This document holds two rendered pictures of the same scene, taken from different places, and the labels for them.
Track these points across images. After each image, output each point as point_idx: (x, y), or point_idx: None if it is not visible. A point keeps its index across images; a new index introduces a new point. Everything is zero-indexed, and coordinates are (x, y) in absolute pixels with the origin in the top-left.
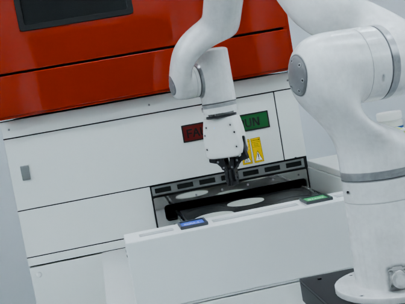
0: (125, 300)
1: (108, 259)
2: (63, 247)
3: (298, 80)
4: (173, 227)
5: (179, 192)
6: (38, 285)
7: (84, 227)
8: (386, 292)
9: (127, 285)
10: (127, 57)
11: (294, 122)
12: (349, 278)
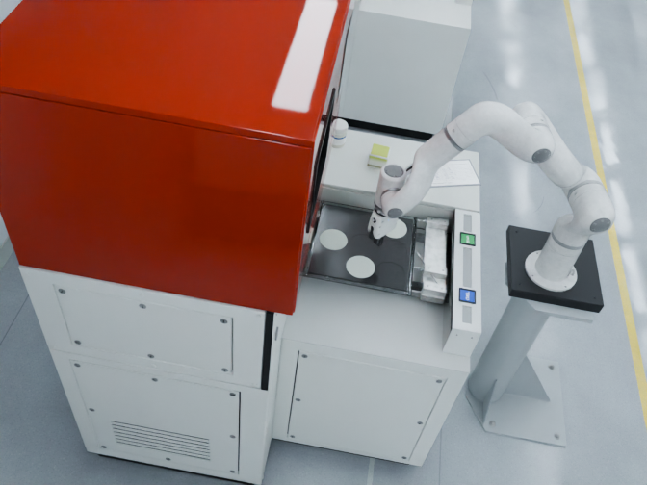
0: (436, 356)
1: (311, 339)
2: (275, 357)
3: (604, 228)
4: (460, 304)
5: None
6: (269, 395)
7: (280, 332)
8: (567, 279)
9: (403, 347)
10: (319, 194)
11: None
12: (538, 278)
